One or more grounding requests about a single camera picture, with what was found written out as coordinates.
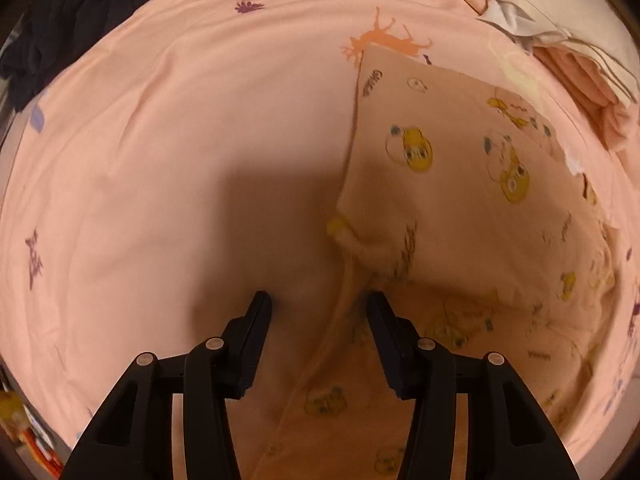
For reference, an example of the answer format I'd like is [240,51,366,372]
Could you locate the pink animal print bedsheet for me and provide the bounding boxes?
[0,0,640,480]

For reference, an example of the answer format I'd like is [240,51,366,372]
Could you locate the pink cartoon print pants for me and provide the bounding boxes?
[247,42,618,480]

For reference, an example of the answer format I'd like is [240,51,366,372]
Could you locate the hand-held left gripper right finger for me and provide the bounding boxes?
[366,291,581,480]

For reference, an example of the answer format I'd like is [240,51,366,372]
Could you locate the white folded garment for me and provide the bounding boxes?
[477,0,640,108]

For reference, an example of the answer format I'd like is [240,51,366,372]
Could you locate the dark navy garment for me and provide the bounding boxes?
[0,0,153,113]

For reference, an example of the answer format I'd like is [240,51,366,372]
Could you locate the pink folded garment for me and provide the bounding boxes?
[532,42,640,153]

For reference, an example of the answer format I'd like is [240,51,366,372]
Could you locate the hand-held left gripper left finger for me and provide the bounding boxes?
[60,291,273,480]

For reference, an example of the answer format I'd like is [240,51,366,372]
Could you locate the orange and yellow package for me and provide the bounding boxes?
[0,390,66,476]

